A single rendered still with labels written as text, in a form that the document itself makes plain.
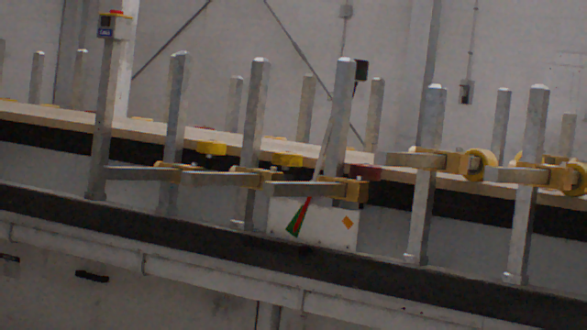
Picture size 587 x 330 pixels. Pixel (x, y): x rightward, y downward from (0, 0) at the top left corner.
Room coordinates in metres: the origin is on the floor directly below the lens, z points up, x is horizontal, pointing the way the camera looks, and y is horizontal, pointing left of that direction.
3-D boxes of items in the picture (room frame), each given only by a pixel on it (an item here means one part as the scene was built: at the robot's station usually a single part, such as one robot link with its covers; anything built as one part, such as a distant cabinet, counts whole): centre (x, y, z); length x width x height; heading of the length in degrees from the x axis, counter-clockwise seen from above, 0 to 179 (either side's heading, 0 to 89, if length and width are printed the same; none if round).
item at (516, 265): (2.55, -0.51, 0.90); 0.04 x 0.04 x 0.48; 57
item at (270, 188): (2.70, -0.07, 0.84); 0.43 x 0.03 x 0.04; 147
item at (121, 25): (3.23, 0.55, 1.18); 0.07 x 0.07 x 0.08; 57
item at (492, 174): (2.48, -0.52, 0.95); 0.50 x 0.04 x 0.04; 147
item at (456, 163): (2.67, -0.32, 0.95); 0.14 x 0.06 x 0.05; 57
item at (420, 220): (2.68, -0.30, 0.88); 0.04 x 0.04 x 0.48; 57
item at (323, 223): (2.81, -0.05, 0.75); 0.26 x 0.01 x 0.10; 57
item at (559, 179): (2.53, -0.53, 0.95); 0.14 x 0.06 x 0.05; 57
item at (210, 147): (3.16, 0.23, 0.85); 0.08 x 0.08 x 0.11
